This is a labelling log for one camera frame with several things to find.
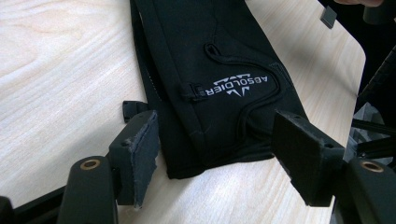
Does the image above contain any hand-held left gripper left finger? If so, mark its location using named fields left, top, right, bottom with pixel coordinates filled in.
left=106, top=109, right=161, bottom=209

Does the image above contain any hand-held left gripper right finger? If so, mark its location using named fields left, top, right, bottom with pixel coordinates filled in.
left=271, top=109, right=347, bottom=208

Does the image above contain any black glove with white print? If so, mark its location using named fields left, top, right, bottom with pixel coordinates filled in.
left=121, top=0, right=310, bottom=180

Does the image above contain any grey table bracket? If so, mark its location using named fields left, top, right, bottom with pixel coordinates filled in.
left=319, top=5, right=338, bottom=30

